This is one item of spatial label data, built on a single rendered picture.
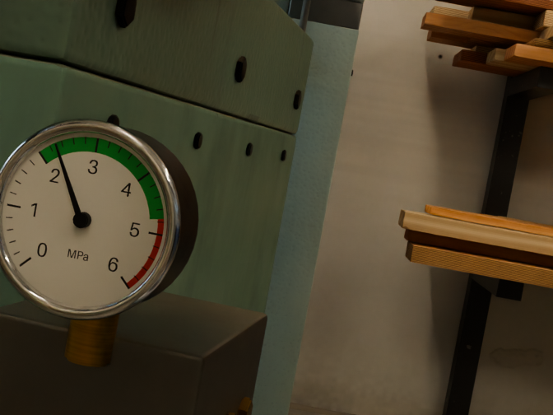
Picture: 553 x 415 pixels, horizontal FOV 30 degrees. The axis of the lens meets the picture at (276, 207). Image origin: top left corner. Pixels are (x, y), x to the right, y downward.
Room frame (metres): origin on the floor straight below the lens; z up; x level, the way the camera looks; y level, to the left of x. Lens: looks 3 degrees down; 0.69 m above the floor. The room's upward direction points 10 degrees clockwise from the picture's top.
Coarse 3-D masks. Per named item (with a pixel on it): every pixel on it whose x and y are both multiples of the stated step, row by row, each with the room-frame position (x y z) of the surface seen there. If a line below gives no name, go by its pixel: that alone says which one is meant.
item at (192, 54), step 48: (0, 0) 0.39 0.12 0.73; (48, 0) 0.39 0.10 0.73; (96, 0) 0.41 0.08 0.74; (144, 0) 0.47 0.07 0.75; (192, 0) 0.54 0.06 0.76; (240, 0) 0.64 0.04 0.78; (0, 48) 0.40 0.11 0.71; (48, 48) 0.39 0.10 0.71; (96, 48) 0.42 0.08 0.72; (144, 48) 0.48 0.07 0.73; (192, 48) 0.56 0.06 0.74; (240, 48) 0.67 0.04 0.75; (288, 48) 0.83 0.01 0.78; (192, 96) 0.58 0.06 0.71; (240, 96) 0.69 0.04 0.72; (288, 96) 0.87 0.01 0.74
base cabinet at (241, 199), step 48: (0, 96) 0.39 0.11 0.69; (48, 96) 0.39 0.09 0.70; (96, 96) 0.43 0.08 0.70; (144, 96) 0.49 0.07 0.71; (0, 144) 0.39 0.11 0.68; (192, 144) 0.59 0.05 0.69; (240, 144) 0.72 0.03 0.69; (288, 144) 0.91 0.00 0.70; (240, 192) 0.75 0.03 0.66; (240, 240) 0.78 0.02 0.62; (0, 288) 0.39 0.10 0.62; (192, 288) 0.65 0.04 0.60; (240, 288) 0.81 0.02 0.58
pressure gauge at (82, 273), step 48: (48, 144) 0.32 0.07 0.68; (96, 144) 0.32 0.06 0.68; (144, 144) 0.32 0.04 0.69; (0, 192) 0.32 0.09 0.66; (48, 192) 0.32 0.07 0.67; (96, 192) 0.32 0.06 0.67; (144, 192) 0.32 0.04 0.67; (192, 192) 0.34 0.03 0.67; (0, 240) 0.32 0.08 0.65; (48, 240) 0.32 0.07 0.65; (96, 240) 0.32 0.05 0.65; (144, 240) 0.32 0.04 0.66; (192, 240) 0.34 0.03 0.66; (48, 288) 0.32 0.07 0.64; (96, 288) 0.32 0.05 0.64; (144, 288) 0.31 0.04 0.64; (96, 336) 0.34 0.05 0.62
